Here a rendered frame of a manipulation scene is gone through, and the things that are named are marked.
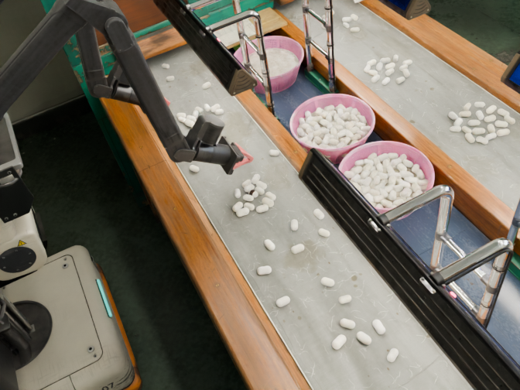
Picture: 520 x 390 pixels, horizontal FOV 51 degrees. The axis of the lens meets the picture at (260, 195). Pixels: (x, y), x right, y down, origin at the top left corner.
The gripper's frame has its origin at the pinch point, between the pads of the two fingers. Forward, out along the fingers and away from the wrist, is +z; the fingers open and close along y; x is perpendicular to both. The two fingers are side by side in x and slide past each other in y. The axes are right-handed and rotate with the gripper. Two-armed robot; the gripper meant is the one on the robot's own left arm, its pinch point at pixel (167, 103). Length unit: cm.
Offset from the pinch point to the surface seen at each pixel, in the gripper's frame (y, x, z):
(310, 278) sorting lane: -80, 0, 10
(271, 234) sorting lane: -62, 2, 9
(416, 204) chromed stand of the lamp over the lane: -98, -38, -3
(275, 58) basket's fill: 10.8, -23.7, 39.9
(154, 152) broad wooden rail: -13.9, 11.2, -5.1
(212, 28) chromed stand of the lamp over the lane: -16.5, -33.2, -7.4
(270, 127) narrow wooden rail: -25.6, -12.5, 22.2
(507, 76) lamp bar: -75, -63, 34
